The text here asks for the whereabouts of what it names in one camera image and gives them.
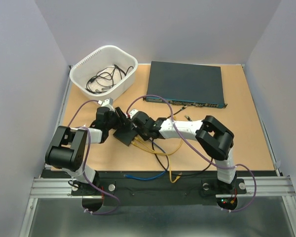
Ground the black cable in bin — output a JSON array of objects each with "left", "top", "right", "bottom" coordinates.
[{"left": 85, "top": 64, "right": 134, "bottom": 94}]

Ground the small black network switch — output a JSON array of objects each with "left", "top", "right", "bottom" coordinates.
[{"left": 113, "top": 124, "right": 138, "bottom": 146}]

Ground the aluminium rail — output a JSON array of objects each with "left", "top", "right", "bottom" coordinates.
[{"left": 30, "top": 176, "right": 296, "bottom": 199}]

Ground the blue ethernet cable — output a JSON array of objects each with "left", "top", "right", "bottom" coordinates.
[{"left": 123, "top": 142, "right": 169, "bottom": 181}]

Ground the yellow ethernet cable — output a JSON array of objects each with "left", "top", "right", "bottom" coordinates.
[{"left": 132, "top": 137, "right": 183, "bottom": 184}]

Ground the black ethernet cable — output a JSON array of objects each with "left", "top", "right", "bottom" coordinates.
[{"left": 150, "top": 105, "right": 212, "bottom": 177}]

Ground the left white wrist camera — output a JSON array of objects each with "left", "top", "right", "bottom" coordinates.
[{"left": 97, "top": 98, "right": 113, "bottom": 108}]

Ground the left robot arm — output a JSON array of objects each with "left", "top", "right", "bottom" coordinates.
[{"left": 45, "top": 107, "right": 137, "bottom": 195}]

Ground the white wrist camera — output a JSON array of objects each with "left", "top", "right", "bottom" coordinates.
[
  {"left": 97, "top": 98, "right": 113, "bottom": 108},
  {"left": 127, "top": 109, "right": 138, "bottom": 119}
]

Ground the large teal network switch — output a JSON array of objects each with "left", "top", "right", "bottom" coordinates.
[{"left": 143, "top": 61, "right": 227, "bottom": 109}]

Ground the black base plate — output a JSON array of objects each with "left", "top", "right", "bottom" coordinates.
[{"left": 71, "top": 169, "right": 248, "bottom": 207}]

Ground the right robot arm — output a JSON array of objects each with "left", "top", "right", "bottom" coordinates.
[{"left": 129, "top": 110, "right": 236, "bottom": 193}]

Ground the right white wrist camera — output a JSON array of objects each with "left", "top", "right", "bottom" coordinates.
[{"left": 127, "top": 109, "right": 138, "bottom": 119}]

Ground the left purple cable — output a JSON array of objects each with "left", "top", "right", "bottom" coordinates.
[{"left": 68, "top": 99, "right": 121, "bottom": 216}]

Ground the white plastic bin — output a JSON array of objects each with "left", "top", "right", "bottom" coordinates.
[{"left": 70, "top": 45, "right": 138, "bottom": 101}]

